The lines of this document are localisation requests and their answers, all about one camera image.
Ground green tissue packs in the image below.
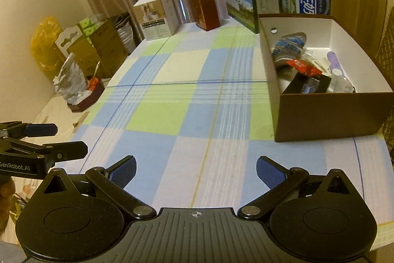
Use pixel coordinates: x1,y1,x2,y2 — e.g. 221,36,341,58
77,15,104,37

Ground dark red wooden box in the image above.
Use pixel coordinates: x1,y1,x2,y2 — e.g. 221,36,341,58
188,0,220,31

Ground white hair claw clip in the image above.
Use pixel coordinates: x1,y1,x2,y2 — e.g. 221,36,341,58
309,56,332,72

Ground white appliance box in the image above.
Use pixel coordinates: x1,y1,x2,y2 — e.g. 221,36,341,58
133,0,181,41

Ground black product box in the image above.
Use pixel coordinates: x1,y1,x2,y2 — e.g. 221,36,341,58
281,73,332,94

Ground green milk carton box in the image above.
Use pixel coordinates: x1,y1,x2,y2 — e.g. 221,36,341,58
220,0,282,34

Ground red snack packet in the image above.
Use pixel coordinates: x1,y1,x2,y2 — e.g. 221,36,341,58
288,59,322,76

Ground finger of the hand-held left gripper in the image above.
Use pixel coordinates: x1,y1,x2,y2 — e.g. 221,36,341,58
0,121,58,139
0,139,88,164

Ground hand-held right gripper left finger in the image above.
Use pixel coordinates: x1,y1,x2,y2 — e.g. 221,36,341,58
41,155,157,220

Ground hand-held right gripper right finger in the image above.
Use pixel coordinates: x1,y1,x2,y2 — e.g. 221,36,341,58
237,155,352,220

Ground purple tube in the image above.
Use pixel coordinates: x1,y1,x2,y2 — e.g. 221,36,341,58
326,51,343,76

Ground brown cardboard box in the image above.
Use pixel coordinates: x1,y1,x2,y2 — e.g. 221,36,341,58
68,19,130,79

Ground yellow plastic bag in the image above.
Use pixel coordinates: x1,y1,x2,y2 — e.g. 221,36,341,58
31,16,64,82

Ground person's left hand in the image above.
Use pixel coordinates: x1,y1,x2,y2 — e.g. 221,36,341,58
0,177,16,198

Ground quilted chair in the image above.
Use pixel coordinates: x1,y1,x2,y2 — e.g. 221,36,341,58
374,6,394,165

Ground dark red tray box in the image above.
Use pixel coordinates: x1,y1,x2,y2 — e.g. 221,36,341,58
68,78,105,112

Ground checked tablecloth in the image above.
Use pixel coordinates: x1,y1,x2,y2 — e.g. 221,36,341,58
54,17,390,227

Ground striped knitted hat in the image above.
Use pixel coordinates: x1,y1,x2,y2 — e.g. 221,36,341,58
271,32,308,79

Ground brown storage box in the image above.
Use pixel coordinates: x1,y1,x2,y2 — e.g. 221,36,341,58
258,13,391,143

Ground clear plastic container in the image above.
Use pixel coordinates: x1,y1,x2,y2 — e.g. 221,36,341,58
331,70,354,93

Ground white cutout card box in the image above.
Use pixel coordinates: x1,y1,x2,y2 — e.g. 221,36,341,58
55,25,86,58

